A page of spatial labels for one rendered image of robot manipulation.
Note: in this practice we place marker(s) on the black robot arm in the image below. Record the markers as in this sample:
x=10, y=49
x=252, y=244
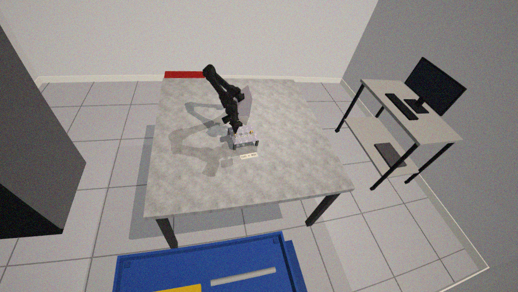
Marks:
x=226, y=97

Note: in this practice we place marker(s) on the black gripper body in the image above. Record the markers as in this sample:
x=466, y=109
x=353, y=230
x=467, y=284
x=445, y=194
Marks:
x=235, y=122

